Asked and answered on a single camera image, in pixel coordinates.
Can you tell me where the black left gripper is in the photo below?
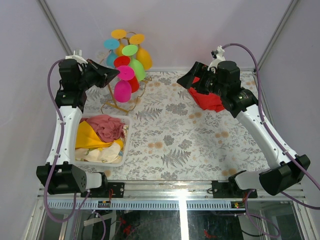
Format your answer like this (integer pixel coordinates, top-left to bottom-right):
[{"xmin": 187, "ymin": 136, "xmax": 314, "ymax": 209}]
[{"xmin": 76, "ymin": 58, "xmax": 120, "ymax": 92}]

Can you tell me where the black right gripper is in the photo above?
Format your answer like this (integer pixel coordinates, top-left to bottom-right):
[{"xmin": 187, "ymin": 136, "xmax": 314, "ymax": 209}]
[{"xmin": 176, "ymin": 62, "xmax": 226, "ymax": 98}]

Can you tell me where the magenta plastic wine glass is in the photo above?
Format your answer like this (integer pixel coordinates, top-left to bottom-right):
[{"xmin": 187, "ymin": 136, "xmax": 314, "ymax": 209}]
[{"xmin": 113, "ymin": 79, "xmax": 132, "ymax": 103}]

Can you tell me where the red plastic wine glass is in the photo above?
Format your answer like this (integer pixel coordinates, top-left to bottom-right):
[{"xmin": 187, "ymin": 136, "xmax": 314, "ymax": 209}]
[{"xmin": 113, "ymin": 56, "xmax": 140, "ymax": 93}]

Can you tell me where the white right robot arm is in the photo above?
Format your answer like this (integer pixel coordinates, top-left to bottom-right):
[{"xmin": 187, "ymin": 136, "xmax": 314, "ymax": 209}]
[{"xmin": 177, "ymin": 60, "xmax": 311, "ymax": 198}]

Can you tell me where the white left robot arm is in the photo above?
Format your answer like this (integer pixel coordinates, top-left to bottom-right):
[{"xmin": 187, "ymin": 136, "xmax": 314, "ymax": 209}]
[{"xmin": 36, "ymin": 58, "xmax": 120, "ymax": 198}]

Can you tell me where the clear wine glass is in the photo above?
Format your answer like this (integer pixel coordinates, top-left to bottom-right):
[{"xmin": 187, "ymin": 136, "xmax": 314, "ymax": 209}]
[{"xmin": 95, "ymin": 50, "xmax": 108, "ymax": 60}]

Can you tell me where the teal plastic wine glass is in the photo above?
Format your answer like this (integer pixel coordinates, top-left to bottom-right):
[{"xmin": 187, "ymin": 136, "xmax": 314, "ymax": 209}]
[{"xmin": 103, "ymin": 38, "xmax": 120, "ymax": 68}]

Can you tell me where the green plastic wine glass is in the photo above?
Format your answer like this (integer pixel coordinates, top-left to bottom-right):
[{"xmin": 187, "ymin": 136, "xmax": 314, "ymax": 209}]
[{"xmin": 121, "ymin": 44, "xmax": 146, "ymax": 81}]

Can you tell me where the front orange plastic wine glass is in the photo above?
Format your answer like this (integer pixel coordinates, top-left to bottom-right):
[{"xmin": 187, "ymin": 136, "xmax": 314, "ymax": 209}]
[{"xmin": 129, "ymin": 33, "xmax": 153, "ymax": 71}]

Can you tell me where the orange plastic wine glass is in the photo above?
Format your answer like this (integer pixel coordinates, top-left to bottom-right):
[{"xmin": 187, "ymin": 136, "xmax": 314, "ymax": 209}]
[
  {"xmin": 111, "ymin": 29, "xmax": 127, "ymax": 57},
  {"xmin": 129, "ymin": 33, "xmax": 153, "ymax": 71}
]

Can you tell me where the rear orange plastic wine glass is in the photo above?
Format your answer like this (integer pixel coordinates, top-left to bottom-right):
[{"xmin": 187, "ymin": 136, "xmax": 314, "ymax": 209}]
[{"xmin": 111, "ymin": 29, "xmax": 127, "ymax": 57}]

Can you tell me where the red folded cloth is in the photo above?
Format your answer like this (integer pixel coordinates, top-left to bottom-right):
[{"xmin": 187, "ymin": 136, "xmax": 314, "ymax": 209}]
[{"xmin": 188, "ymin": 87, "xmax": 225, "ymax": 113}]

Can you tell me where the white plastic basket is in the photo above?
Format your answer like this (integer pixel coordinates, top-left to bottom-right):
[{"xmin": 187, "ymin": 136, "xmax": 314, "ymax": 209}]
[{"xmin": 74, "ymin": 113, "xmax": 132, "ymax": 167}]

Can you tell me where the pink crumpled cloth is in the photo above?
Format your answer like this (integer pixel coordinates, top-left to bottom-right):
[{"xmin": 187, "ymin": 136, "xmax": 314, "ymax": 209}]
[{"xmin": 83, "ymin": 114, "xmax": 125, "ymax": 143}]

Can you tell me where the yellow cloth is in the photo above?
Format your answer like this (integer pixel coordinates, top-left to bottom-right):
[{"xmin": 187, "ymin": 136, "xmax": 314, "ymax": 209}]
[{"xmin": 75, "ymin": 121, "xmax": 124, "ymax": 149}]

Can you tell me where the cream cloth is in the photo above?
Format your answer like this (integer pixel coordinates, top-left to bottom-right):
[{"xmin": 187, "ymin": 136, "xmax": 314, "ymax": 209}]
[{"xmin": 75, "ymin": 143, "xmax": 122, "ymax": 164}]

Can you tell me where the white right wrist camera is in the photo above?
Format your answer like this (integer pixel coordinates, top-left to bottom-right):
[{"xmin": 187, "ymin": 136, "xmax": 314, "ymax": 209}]
[{"xmin": 207, "ymin": 45, "xmax": 226, "ymax": 71}]

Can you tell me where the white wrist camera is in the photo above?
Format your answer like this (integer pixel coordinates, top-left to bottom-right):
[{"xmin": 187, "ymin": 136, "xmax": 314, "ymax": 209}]
[
  {"xmin": 65, "ymin": 49, "xmax": 88, "ymax": 64},
  {"xmin": 207, "ymin": 45, "xmax": 226, "ymax": 71}
]

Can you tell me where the gold wire wine glass rack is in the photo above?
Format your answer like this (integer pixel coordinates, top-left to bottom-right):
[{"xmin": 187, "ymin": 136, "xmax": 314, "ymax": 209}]
[{"xmin": 100, "ymin": 30, "xmax": 152, "ymax": 114}]

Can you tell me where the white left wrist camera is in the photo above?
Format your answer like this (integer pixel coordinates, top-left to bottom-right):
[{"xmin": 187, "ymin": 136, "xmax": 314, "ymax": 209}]
[{"xmin": 65, "ymin": 49, "xmax": 88, "ymax": 64}]

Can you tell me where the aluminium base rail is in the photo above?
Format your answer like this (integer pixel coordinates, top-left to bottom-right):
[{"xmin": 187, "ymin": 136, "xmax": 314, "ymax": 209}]
[{"xmin": 47, "ymin": 180, "xmax": 306, "ymax": 201}]

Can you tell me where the grey cable duct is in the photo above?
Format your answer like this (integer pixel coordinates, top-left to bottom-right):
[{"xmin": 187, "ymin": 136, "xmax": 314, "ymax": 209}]
[{"xmin": 47, "ymin": 199, "xmax": 247, "ymax": 211}]

